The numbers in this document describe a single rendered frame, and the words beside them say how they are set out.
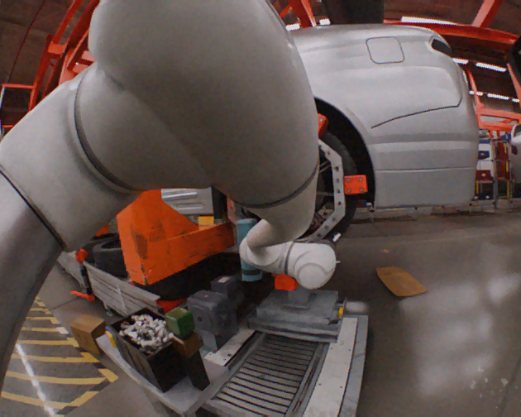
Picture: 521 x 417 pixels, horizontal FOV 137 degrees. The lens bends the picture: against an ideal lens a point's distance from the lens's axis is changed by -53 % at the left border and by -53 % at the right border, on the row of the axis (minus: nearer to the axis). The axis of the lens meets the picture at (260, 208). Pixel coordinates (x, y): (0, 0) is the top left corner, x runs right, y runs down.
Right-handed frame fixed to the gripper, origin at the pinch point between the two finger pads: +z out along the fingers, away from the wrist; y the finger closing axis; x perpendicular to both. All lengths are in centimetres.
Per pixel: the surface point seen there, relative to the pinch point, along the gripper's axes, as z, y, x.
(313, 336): -3, -42, -30
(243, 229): -17.9, -17.8, 27.8
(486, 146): 497, 361, -213
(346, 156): 3.0, 28.9, 18.3
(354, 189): -5.3, 21.3, 6.9
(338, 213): -5.5, 10.2, 5.3
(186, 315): -69, -9, 12
